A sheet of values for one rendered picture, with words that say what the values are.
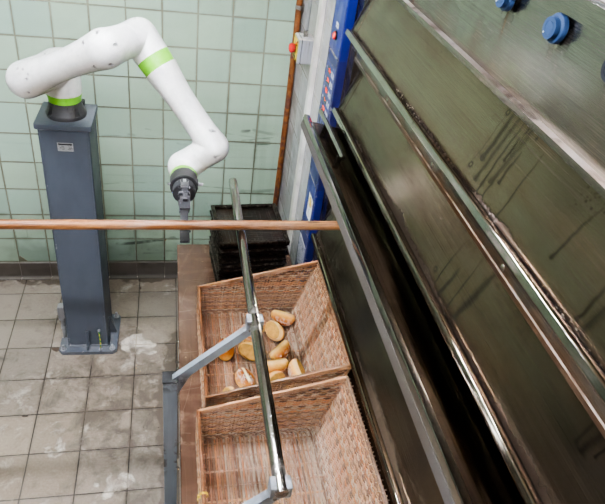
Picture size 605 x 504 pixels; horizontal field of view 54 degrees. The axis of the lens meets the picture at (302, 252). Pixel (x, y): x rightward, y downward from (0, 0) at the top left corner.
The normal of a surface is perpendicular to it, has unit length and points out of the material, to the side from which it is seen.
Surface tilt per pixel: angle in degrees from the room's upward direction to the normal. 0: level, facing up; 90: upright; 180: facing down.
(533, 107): 90
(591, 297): 70
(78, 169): 90
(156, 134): 90
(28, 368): 0
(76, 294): 90
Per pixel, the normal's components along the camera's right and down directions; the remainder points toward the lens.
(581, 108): -0.98, 0.00
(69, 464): 0.13, -0.80
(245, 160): 0.17, 0.61
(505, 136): -0.87, -0.27
